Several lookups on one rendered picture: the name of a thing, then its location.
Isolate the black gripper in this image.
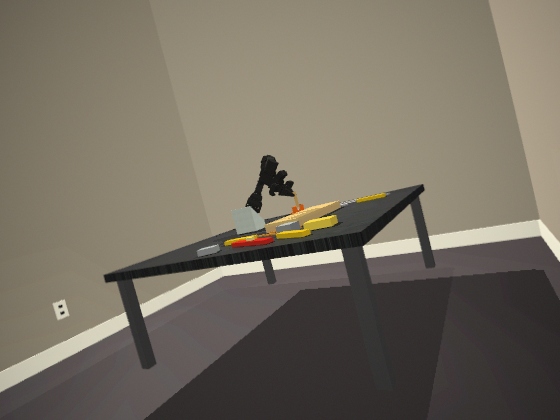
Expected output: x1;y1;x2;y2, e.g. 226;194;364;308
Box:
267;177;295;197

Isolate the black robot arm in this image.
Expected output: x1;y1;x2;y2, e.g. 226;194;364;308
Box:
245;155;288;213

